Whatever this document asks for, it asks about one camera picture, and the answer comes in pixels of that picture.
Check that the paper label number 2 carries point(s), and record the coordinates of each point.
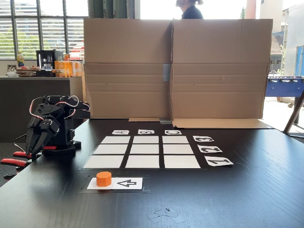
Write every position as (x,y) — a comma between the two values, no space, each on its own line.
(210,149)

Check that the grey counter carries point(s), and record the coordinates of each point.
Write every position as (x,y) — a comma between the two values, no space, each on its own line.
(19,99)

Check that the black glass-front cabinet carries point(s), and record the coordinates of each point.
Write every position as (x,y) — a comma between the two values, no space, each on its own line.
(46,59)

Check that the paper label number 3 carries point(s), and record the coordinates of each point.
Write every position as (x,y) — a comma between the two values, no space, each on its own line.
(203,139)

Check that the orange juice cartons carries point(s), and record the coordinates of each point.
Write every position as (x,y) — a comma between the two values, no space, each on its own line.
(67,69)

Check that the grey tape strip on cardboard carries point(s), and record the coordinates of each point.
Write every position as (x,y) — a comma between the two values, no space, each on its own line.
(166,72)

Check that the paper label letter A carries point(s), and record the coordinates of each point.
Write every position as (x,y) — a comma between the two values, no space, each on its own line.
(120,132)

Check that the grey tape at cardboard foot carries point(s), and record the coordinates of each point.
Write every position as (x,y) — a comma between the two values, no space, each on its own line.
(165,121)

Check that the yellow bottle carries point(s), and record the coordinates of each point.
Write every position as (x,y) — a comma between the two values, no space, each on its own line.
(20,59)

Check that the slanted wooden leg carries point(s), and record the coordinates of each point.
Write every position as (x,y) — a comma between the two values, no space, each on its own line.
(294,114)

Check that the clear tape scraps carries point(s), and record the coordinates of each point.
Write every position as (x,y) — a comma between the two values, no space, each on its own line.
(166,213)

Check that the round orange token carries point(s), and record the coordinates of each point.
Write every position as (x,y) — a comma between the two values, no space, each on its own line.
(103,179)

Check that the red and black clamp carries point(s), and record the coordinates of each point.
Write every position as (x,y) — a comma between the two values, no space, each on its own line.
(14,163)

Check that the person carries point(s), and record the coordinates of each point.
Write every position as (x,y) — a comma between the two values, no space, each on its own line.
(192,12)

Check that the tray with food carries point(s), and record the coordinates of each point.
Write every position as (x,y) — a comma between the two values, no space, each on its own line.
(26,71)

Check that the brown cardboard box, large flap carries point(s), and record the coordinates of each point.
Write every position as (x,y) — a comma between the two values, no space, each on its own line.
(218,71)

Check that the paper label letter C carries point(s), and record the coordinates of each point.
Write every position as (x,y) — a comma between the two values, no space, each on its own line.
(173,132)

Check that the paper label number 1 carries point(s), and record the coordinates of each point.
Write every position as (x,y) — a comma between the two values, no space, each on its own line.
(218,161)

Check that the paper label letter B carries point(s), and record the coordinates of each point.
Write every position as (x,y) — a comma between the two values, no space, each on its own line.
(146,131)

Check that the blue foosball table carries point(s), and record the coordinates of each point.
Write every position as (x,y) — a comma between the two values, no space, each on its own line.
(285,86)

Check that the white arrow paper sheet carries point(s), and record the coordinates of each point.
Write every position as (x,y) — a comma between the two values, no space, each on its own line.
(128,183)

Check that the nine-square white grid sheet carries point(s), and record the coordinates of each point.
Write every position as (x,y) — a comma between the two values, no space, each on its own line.
(144,149)

